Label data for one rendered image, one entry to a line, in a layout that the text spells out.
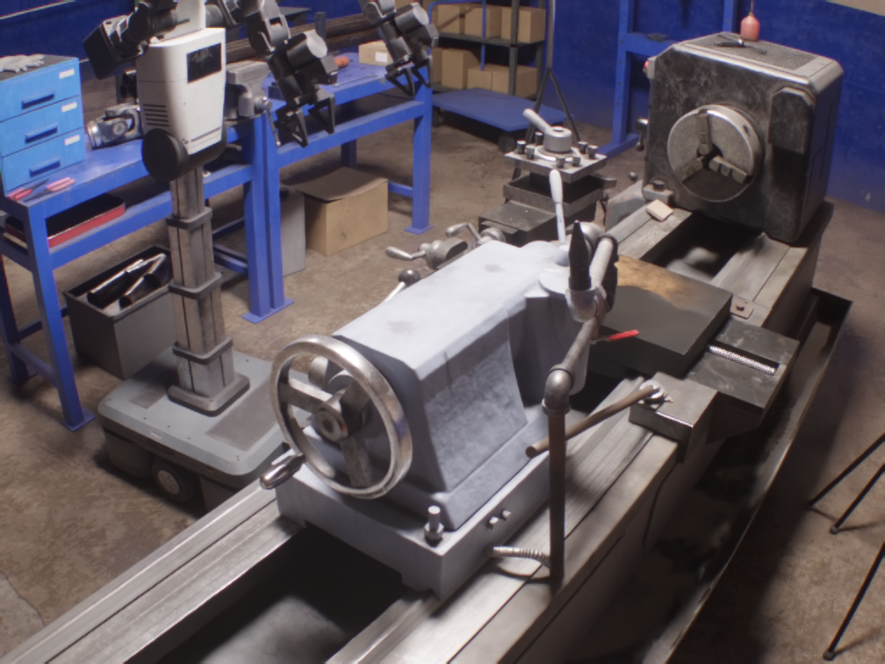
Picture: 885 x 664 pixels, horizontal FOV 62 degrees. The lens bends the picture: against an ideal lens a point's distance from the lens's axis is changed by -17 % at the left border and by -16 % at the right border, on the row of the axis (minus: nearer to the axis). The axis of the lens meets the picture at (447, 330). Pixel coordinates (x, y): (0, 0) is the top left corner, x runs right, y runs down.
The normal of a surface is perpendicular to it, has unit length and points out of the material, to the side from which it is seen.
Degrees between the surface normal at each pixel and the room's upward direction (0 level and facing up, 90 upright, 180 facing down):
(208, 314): 90
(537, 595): 0
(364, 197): 90
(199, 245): 90
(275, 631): 17
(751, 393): 0
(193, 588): 0
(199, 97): 90
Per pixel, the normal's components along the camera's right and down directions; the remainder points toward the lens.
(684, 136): -0.58, 0.40
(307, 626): -0.11, -0.69
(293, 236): 0.67, 0.39
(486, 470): 0.73, -0.14
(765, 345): 0.03, -0.86
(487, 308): 0.33, -0.69
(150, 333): 0.84, 0.29
